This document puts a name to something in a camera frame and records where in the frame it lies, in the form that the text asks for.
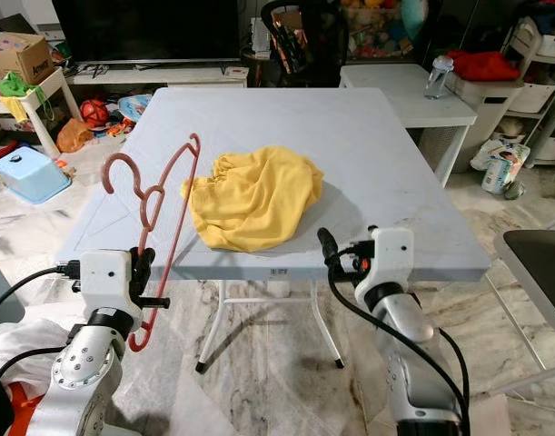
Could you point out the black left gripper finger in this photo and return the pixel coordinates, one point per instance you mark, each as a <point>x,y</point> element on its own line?
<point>143,272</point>

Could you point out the pink clothes hanger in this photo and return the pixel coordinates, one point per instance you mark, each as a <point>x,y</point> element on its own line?
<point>150,211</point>

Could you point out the yellow polo shirt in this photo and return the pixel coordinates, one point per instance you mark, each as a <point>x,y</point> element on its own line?
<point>254,200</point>

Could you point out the white folding table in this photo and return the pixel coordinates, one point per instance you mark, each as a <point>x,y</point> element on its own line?
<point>386,163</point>

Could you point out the white cloth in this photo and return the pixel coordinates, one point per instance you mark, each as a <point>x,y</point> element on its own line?
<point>36,343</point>

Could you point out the white side table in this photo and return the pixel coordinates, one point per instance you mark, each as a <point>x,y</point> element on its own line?
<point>404,95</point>

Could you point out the light blue plastic box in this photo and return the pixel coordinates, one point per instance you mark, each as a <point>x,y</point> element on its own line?
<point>32,175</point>

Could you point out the printed package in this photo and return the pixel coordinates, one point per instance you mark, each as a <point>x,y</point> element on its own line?
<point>506,168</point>

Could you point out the brown bag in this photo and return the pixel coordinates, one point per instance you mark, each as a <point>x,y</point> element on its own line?
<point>75,136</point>

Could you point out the blue toy bag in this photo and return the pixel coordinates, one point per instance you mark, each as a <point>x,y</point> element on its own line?
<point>136,107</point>

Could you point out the orange cloth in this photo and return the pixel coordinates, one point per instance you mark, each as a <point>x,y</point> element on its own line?
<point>32,411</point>

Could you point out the red ball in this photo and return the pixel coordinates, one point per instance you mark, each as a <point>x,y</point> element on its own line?
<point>94,113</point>

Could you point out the clear plastic bottle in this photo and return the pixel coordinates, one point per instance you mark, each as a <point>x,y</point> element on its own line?
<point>439,77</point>

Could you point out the white television stand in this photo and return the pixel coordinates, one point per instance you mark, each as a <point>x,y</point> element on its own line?
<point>159,76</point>

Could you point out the small white table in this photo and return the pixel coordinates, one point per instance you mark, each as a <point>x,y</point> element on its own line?
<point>61,91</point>

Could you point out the red cloth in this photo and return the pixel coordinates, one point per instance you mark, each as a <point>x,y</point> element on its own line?
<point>484,65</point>

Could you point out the black swivel chair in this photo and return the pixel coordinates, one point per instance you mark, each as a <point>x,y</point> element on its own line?
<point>304,41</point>

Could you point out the small yellow cloth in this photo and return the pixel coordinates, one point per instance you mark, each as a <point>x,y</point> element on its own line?
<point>18,109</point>

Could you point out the green bag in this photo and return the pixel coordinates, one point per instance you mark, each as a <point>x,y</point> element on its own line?
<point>20,85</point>

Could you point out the white basket shelf unit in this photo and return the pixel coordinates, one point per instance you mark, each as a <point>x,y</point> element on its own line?
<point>545,91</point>

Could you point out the black television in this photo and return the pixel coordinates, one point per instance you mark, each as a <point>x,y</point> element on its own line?
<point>145,32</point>

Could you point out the cardboard box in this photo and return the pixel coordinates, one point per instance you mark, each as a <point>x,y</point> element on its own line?
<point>21,56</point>

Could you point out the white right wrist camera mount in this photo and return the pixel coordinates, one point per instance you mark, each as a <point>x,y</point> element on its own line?
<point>393,259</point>

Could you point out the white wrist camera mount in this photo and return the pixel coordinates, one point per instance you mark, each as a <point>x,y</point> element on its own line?
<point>393,259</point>
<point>104,280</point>

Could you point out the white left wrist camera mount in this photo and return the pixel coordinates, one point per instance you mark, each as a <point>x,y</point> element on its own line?
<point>104,280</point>

